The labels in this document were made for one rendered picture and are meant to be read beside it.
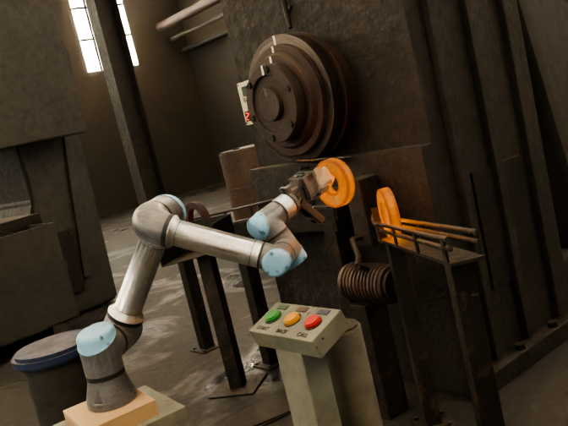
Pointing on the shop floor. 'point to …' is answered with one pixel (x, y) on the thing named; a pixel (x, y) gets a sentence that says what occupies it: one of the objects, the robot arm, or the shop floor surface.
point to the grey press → (47, 147)
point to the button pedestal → (305, 362)
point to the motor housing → (376, 330)
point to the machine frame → (433, 165)
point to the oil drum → (240, 178)
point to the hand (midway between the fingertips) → (332, 177)
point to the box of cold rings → (34, 285)
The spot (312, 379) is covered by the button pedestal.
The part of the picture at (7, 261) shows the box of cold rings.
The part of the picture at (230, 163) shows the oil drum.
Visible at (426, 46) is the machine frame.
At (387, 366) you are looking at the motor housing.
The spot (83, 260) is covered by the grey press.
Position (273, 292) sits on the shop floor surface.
